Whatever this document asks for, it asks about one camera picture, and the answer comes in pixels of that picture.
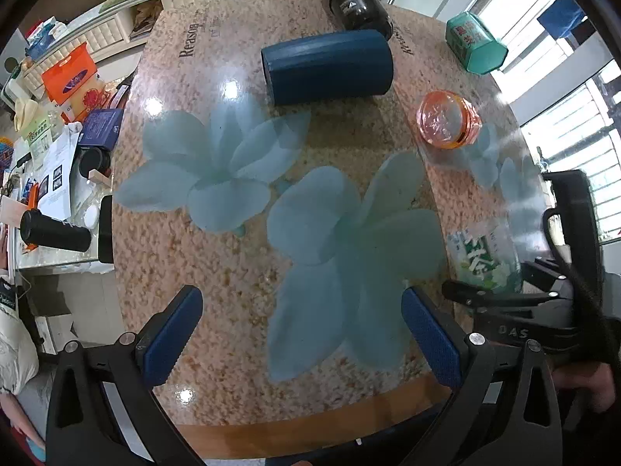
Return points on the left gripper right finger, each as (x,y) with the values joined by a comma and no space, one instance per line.
(458,363)

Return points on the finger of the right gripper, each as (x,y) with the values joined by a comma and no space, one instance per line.
(471,295)

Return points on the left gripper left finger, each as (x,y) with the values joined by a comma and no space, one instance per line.
(147,362)

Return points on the green tea plastic bottle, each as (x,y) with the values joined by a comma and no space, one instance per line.
(484,255)

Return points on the dark blue cup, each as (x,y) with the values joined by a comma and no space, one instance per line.
(347,64)

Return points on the right human hand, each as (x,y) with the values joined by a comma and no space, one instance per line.
(596,378)

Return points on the black bottle on side table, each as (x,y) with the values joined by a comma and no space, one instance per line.
(41,230)

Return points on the orange plastic jar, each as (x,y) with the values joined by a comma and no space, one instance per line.
(447,121)

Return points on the dark blue box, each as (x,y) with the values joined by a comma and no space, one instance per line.
(101,128)

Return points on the teal hexagonal tin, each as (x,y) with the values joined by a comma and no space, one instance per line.
(476,48)

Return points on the hanging blue garment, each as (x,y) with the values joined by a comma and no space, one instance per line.
(560,18)

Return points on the orange tissue box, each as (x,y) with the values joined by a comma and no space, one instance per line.
(74,78)

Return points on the black cylindrical thermos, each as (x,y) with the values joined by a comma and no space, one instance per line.
(356,15)

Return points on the white tv cabinet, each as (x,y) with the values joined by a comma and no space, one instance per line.
(105,33)

